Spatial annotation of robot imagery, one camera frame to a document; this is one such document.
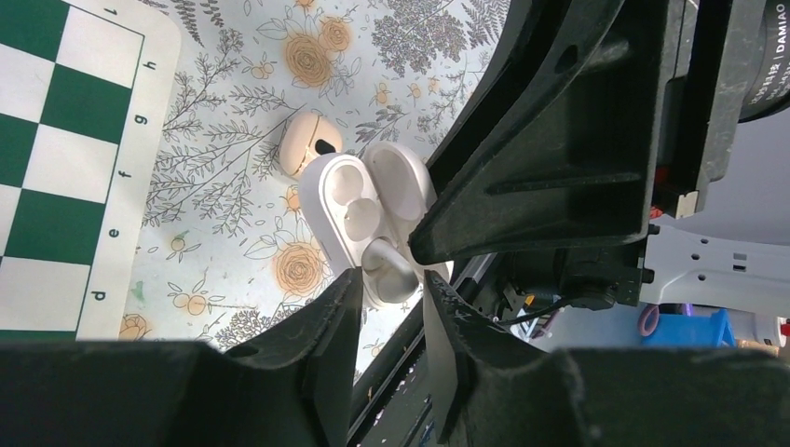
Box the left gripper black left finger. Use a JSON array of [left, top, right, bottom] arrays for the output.
[[228, 267, 363, 446]]

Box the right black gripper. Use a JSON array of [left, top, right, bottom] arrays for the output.
[[524, 1, 789, 309]]

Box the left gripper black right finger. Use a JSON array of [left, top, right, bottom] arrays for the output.
[[423, 271, 556, 446]]

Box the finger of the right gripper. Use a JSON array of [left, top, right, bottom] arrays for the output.
[[429, 1, 593, 196], [409, 1, 670, 264]]

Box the white earbud case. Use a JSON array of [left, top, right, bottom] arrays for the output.
[[299, 142, 436, 309]]

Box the beige earbud charging case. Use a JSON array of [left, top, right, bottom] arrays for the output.
[[279, 112, 343, 179]]

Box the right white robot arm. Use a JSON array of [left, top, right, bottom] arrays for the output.
[[409, 1, 789, 316]]

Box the floral patterned table mat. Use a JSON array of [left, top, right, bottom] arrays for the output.
[[118, 0, 510, 350]]

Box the green white chessboard mat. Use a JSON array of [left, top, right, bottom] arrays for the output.
[[1, 1, 181, 342]]

